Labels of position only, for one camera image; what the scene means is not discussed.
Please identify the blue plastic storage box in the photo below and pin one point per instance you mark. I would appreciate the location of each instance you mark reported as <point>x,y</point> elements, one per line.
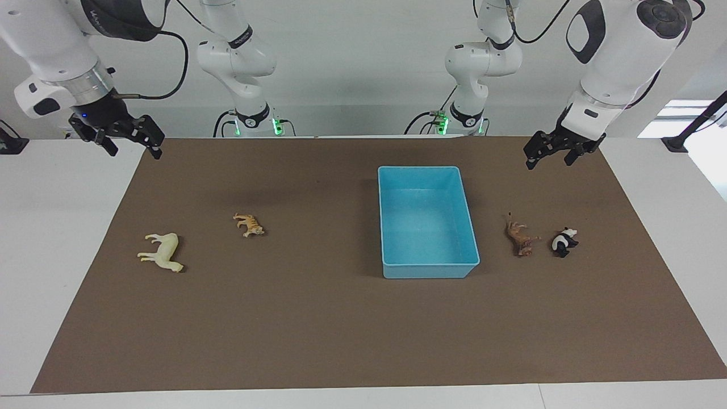
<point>426,227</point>

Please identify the cream horse toy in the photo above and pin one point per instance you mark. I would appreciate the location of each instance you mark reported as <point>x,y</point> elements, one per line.
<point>164,253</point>

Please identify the brown lion toy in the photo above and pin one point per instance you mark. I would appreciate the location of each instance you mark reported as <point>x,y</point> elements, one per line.
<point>519,237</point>

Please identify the black table mount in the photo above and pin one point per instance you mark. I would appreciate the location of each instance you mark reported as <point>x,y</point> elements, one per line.
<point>10,143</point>

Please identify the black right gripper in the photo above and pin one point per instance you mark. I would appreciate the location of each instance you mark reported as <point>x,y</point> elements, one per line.
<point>105,113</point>

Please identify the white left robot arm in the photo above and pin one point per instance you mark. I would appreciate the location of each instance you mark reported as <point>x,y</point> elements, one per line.
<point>619,51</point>

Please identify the brown table mat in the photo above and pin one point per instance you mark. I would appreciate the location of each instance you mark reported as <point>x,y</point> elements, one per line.
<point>284,318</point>

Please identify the black clamp stand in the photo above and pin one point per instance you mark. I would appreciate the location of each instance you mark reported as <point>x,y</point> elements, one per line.
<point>690,128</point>

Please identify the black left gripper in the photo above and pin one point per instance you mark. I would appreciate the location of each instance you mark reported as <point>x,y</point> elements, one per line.
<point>562,139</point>

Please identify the orange tiger toy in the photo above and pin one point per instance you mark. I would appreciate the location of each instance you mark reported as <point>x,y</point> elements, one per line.
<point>250,225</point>

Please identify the black white panda toy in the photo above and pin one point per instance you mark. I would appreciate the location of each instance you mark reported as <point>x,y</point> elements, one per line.
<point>563,241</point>

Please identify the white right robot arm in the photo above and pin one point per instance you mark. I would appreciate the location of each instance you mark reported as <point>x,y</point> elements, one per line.
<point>51,40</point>

